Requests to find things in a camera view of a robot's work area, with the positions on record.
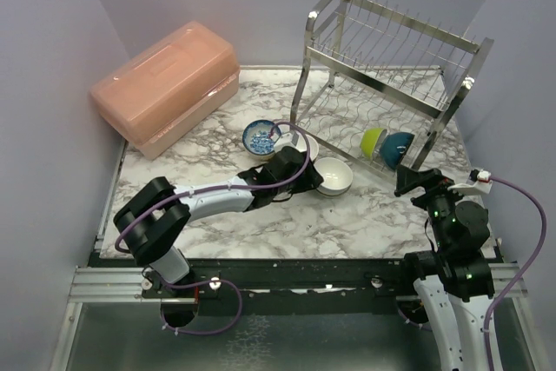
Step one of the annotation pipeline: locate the dark teal beige bowl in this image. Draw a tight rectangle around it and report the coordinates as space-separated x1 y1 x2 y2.
379 132 414 170

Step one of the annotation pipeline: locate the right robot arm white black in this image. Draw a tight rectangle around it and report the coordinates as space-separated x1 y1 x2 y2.
394 165 502 370

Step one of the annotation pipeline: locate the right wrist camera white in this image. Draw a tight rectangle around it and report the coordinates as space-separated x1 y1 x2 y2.
447 169 493 196

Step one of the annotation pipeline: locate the pink plastic storage box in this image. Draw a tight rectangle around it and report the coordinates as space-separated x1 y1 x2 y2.
90 22 240 160

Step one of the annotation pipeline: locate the lime green white bowl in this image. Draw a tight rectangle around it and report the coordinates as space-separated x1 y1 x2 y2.
360 128 387 159

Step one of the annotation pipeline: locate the stainless steel dish rack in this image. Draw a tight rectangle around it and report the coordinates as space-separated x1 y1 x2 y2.
289 0 493 180

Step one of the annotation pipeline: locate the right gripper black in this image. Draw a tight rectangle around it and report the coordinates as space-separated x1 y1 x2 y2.
398 162 474 250

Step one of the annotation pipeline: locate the blue white patterned bowl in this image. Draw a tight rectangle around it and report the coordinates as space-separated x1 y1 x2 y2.
242 119 281 159

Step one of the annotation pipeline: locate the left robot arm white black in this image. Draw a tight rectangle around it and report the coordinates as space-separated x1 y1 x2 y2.
113 146 323 297

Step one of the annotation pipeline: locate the white orange bowl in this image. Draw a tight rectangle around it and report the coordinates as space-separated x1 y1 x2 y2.
298 135 320 162

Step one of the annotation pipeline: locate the white grey bottom bowl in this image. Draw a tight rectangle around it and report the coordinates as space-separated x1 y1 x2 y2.
314 157 354 196

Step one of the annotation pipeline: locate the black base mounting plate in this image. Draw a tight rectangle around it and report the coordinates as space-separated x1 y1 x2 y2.
86 231 505 318

